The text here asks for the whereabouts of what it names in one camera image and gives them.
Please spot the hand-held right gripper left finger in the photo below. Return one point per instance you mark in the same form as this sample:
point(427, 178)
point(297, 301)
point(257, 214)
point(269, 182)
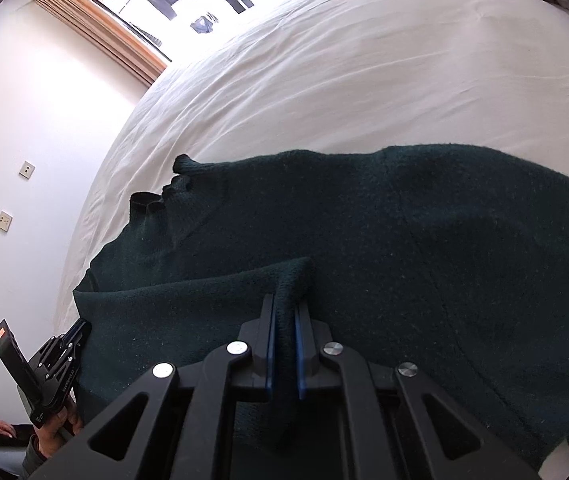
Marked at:
point(270, 360)

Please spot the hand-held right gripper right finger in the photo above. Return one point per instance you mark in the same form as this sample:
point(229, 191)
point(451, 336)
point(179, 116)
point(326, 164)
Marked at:
point(300, 360)

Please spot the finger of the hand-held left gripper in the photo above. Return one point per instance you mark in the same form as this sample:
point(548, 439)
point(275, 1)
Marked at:
point(72, 340)

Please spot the dark green towel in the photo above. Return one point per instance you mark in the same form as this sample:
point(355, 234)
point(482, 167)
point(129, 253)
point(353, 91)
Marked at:
point(364, 235)

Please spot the person's left forearm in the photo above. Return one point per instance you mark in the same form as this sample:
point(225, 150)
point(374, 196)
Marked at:
point(32, 460)

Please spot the person's left hand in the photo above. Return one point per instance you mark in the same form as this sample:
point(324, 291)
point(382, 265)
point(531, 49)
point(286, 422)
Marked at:
point(54, 427)

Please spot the white bed sheet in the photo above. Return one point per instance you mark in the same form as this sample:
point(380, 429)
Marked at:
point(339, 60)

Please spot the tan window curtain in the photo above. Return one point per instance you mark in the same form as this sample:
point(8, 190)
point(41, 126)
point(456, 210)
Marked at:
point(104, 30)

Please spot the small dark hanging garment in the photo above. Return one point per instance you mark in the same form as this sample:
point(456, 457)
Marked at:
point(203, 24)

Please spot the beige wall socket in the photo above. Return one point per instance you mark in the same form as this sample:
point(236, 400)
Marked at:
point(4, 220)
point(26, 169)

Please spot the balcony window with black frame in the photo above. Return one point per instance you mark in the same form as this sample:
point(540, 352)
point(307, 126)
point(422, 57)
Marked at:
point(134, 7)

